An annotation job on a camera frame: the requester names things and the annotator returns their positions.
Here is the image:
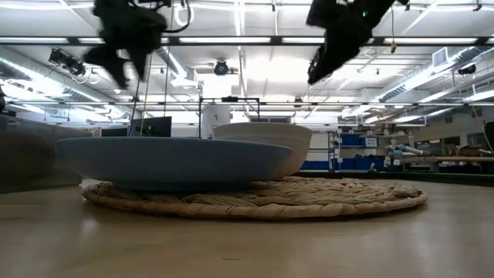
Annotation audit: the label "white cylinder tank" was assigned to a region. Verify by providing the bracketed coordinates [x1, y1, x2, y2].
[201, 103, 232, 140]

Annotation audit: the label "white cable ring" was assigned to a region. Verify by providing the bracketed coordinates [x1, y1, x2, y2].
[174, 0, 195, 28]

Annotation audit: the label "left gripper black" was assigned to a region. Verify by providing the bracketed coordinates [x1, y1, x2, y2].
[82, 0, 169, 90]

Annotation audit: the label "large black monitor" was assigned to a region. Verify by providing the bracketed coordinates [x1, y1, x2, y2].
[128, 116, 173, 138]

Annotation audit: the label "round black ceiling device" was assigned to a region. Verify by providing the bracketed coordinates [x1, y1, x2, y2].
[213, 59, 230, 76]

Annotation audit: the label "round woven straw placemat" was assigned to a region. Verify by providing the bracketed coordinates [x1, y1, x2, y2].
[81, 176, 429, 221]

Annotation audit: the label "blue plate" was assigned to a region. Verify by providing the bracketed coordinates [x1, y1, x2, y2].
[56, 136, 293, 193]

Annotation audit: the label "long wooden workbench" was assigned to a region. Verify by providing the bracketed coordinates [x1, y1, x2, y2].
[401, 155, 494, 164]

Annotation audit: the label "black ceiling camera on rail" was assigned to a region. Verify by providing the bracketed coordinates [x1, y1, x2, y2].
[48, 47, 87, 77]

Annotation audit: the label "blue storage bins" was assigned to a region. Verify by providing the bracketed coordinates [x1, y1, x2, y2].
[299, 132, 387, 172]

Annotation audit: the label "black metal frame stand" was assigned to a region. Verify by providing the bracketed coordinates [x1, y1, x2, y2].
[198, 97, 261, 139]

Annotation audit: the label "white bowl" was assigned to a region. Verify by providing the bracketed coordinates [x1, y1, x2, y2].
[212, 122, 314, 181]

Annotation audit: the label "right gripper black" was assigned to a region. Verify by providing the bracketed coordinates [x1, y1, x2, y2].
[306, 0, 399, 86]

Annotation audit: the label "overhead light bar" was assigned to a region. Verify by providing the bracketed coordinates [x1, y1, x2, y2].
[0, 35, 494, 47]

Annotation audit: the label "black hanging cable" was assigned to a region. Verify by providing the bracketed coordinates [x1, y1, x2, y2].
[126, 75, 142, 138]

